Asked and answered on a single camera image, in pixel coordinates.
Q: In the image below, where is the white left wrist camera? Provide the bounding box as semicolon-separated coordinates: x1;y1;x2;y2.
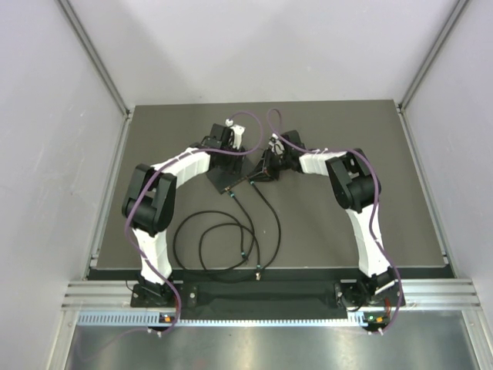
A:
225;119;245;150

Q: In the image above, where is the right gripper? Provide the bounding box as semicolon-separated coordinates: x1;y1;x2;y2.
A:
248;149;292;183

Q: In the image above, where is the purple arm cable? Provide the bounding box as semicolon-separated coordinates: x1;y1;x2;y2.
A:
75;110;263;363
265;108;404;335

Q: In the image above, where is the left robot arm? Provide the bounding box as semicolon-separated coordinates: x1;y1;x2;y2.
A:
122;119;246;306

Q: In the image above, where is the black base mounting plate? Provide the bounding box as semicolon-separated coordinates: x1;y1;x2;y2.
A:
130;280;407;321

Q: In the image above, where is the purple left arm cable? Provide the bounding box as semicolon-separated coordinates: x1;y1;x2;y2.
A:
75;110;263;363

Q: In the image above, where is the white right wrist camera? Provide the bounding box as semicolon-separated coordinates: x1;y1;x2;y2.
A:
268;133;285;156

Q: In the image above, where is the black ethernet cable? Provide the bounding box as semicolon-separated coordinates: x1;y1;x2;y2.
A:
246;180;284;279
172;188;256;278

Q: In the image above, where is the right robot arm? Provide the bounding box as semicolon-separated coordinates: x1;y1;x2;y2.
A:
250;130;396;308

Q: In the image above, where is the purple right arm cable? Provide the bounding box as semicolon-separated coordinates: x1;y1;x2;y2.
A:
265;108;404;335

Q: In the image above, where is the dark grey network switch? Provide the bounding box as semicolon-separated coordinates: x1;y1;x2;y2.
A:
206;158;255;194

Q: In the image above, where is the slotted grey cable duct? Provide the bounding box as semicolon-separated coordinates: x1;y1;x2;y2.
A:
76;311;389;328

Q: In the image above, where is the aluminium front frame rail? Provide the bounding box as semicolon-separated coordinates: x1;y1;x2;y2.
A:
62;278;481;311

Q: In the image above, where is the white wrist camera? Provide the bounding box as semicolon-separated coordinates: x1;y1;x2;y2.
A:
225;119;245;150
268;133;285;156

